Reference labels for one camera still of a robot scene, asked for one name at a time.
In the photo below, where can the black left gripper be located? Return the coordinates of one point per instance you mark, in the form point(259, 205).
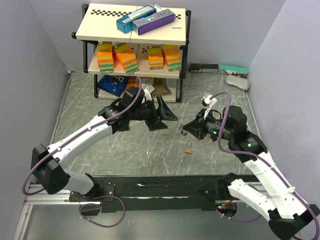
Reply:
point(163, 112)

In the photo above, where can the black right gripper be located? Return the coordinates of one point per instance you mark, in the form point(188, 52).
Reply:
point(197, 127)

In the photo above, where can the brass padlock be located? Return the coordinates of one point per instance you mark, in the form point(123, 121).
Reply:
point(188, 148)

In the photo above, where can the black-headed key bunch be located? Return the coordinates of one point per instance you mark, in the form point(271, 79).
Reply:
point(182, 131)

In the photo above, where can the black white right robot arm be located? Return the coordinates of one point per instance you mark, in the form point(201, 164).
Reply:
point(284, 210)

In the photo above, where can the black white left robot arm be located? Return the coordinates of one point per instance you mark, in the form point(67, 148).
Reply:
point(49, 164)

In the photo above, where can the brown snack bag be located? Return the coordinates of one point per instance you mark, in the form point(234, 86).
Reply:
point(160, 87)

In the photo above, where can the orange snack bag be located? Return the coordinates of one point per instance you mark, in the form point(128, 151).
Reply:
point(145, 82)

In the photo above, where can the blue chips bag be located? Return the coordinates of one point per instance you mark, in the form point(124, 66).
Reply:
point(113, 84)

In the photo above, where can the three-tier shelf rack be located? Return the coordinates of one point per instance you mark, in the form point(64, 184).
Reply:
point(98, 25)

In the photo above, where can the black flat box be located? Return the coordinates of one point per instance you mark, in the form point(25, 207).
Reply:
point(203, 68)

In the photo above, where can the sponge pack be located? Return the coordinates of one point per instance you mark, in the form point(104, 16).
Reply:
point(155, 57)
point(126, 57)
point(172, 57)
point(105, 57)

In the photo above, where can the sponge pack far right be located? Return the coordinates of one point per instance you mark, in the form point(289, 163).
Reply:
point(172, 57)

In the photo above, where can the teal white box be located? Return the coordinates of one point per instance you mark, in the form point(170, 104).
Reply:
point(233, 70)

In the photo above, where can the sponge pack far left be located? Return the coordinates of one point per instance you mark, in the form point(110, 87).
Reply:
point(105, 57)

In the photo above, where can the purple box on shelf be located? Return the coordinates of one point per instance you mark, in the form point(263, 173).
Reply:
point(157, 20)

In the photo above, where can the blue box on shelf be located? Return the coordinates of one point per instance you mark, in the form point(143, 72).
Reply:
point(125, 23)

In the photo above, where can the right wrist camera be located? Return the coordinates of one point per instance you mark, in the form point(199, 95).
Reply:
point(208, 101)

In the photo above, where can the aluminium rail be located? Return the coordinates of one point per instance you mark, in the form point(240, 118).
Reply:
point(41, 198)

